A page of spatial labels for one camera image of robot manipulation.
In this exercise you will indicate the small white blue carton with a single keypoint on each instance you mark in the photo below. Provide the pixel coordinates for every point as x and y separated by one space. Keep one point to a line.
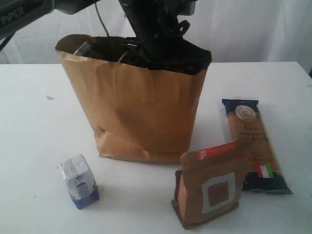
80 181

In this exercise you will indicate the spaghetti packet with Italian flag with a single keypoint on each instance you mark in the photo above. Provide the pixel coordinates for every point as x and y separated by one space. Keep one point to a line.
265 175

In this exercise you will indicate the brown kraft stand-up pouch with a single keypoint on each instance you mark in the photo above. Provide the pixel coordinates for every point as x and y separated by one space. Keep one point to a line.
210 181

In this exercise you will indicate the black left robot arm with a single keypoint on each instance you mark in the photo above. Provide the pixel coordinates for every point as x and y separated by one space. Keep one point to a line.
16 14

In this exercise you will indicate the dark can with pull-tab lid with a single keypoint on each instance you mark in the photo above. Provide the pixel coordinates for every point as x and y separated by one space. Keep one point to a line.
85 50

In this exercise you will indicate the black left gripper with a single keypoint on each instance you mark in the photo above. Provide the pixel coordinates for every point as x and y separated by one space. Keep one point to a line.
158 40

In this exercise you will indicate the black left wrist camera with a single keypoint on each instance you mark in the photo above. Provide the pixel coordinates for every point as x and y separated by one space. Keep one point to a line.
183 7

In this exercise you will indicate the brown paper shopping bag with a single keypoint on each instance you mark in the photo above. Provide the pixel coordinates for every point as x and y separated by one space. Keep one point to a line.
136 114

